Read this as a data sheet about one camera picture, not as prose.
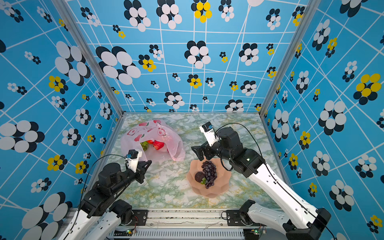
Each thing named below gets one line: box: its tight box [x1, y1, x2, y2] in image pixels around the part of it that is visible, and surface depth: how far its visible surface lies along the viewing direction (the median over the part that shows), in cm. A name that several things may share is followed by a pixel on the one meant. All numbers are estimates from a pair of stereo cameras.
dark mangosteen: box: [194, 171, 206, 183], surface depth 84 cm
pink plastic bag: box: [120, 119, 186, 162], surface depth 91 cm
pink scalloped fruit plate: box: [186, 159, 232, 198], surface depth 84 cm
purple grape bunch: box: [200, 160, 218, 189], surface depth 86 cm
